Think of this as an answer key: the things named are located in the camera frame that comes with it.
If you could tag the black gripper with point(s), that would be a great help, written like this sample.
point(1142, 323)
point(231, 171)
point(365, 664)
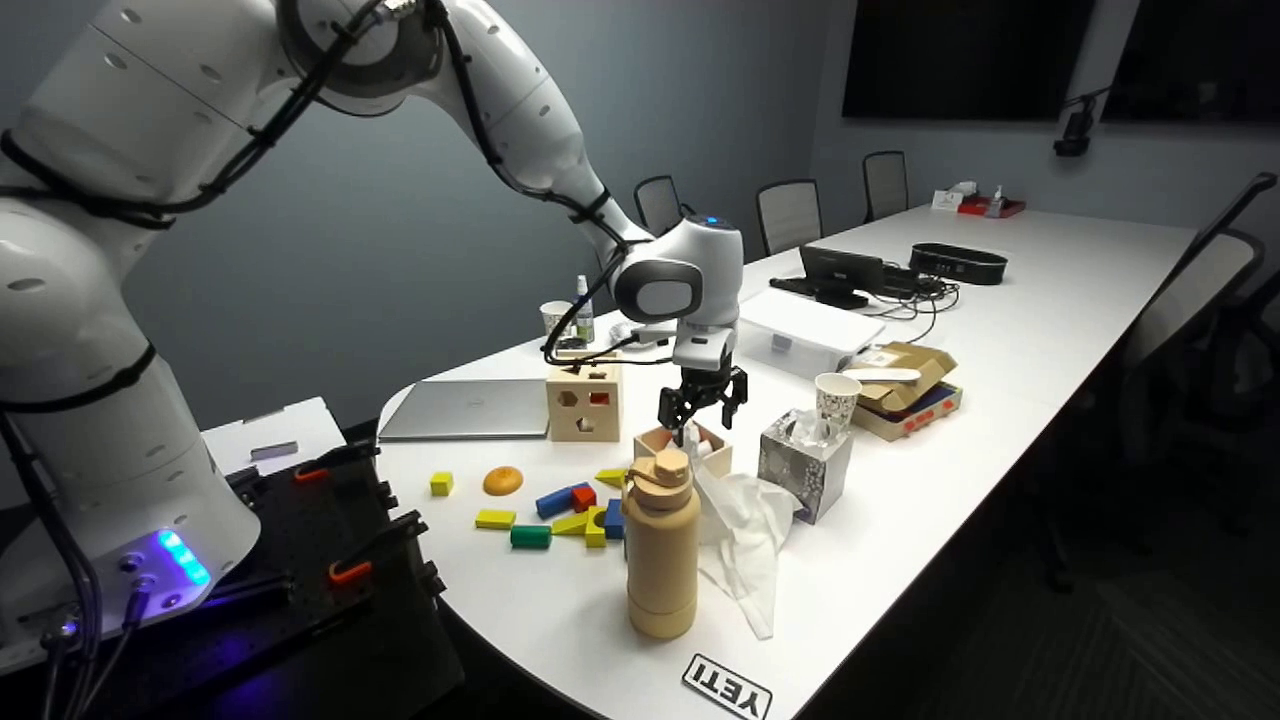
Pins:
point(704, 384)

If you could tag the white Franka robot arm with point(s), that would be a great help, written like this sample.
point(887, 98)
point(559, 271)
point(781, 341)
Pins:
point(134, 162)

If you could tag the grey patterned tissue box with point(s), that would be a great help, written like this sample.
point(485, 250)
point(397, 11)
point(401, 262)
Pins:
point(804, 464)

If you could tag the silver Dell laptop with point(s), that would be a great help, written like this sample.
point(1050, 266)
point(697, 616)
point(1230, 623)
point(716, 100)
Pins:
point(467, 404)

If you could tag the wooden shape sorter cube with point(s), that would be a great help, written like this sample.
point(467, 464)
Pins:
point(580, 404)

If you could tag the white plastic container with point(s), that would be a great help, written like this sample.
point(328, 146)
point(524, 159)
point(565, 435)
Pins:
point(804, 326)

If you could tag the patterned paper cup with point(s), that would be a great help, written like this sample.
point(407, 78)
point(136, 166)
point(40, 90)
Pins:
point(839, 400)
point(555, 318)

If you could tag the short blue block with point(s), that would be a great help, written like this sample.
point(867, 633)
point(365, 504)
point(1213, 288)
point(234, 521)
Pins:
point(612, 521)

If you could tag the tan insulated bottle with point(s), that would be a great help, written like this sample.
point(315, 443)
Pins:
point(663, 546)

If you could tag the red block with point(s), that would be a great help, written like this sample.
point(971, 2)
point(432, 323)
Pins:
point(587, 496)

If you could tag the small spray bottle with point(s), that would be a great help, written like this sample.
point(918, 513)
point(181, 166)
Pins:
point(580, 304)

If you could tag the yellow arch block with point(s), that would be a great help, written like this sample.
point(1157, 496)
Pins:
point(598, 530)

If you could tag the long blue block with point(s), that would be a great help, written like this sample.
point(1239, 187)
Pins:
point(559, 501)

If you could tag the crumpled clear plastic bag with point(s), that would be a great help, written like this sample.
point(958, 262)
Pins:
point(755, 585)

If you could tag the open cardboard box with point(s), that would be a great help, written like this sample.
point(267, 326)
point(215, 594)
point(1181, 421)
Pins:
point(905, 382)

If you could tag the grey office chair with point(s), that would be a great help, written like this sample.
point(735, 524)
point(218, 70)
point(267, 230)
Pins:
point(1201, 285)
point(887, 180)
point(657, 202)
point(791, 214)
point(1247, 361)

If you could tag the orange dome block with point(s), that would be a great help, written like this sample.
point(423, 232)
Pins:
point(502, 480)

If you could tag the green cylinder block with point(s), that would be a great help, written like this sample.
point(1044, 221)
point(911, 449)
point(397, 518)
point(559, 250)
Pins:
point(529, 537)

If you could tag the small yellow cube block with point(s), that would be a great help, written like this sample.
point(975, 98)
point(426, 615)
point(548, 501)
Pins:
point(443, 484)

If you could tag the black white YETI sticker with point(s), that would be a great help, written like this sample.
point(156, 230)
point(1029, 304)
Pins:
point(725, 688)

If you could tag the black oval basket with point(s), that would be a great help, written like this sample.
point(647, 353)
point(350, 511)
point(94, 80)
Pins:
point(958, 262)

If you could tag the small white box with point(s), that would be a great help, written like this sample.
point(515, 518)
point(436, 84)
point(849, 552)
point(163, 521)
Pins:
point(951, 196)

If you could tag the flat red item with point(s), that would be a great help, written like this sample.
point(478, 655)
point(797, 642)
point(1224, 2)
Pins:
point(995, 206)

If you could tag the black clamp orange tip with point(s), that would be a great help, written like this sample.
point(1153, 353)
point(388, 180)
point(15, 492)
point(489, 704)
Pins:
point(315, 470)
point(350, 568)

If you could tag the black robot stand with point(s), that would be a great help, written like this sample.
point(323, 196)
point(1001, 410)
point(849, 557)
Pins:
point(333, 626)

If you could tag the grey metal bar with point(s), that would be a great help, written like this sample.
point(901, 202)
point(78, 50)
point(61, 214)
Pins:
point(272, 449)

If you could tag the white board sheet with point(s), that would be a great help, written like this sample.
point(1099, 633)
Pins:
point(267, 431)

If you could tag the grey wrist camera bar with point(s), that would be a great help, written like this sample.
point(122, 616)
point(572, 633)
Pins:
point(703, 348)

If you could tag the black wall screen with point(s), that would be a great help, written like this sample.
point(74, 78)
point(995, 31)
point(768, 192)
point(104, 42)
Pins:
point(967, 53)
point(1193, 60)

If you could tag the black camera on stand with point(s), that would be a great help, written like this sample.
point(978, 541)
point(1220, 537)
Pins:
point(1079, 128)

